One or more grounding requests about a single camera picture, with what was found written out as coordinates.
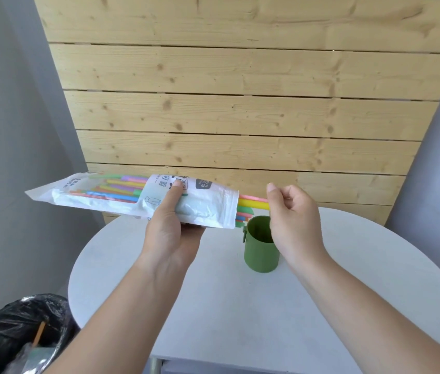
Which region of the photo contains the person's right forearm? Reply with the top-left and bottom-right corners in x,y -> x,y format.
285,248 -> 440,374

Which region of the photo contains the white plastic straw bag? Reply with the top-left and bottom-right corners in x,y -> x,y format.
25,172 -> 240,230

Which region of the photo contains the clear plastic wrapper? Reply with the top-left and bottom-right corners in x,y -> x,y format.
4,343 -> 59,374

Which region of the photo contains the wooden stick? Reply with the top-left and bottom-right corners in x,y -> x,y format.
32,321 -> 46,348

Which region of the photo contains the person's left hand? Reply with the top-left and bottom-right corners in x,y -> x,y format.
141,181 -> 207,269

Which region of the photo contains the wooden plank panel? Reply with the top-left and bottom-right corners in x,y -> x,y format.
33,0 -> 440,226

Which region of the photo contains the bundle of colourful straws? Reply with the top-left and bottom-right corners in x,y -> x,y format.
68,174 -> 254,229

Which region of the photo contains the person's left forearm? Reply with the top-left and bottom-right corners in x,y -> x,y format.
44,251 -> 190,374

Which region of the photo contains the person's right hand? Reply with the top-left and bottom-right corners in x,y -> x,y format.
266,182 -> 328,270

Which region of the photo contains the yellow drinking straw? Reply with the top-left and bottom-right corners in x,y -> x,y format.
237,198 -> 271,211

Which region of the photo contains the green cylindrical cup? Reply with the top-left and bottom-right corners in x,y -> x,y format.
243,216 -> 281,273

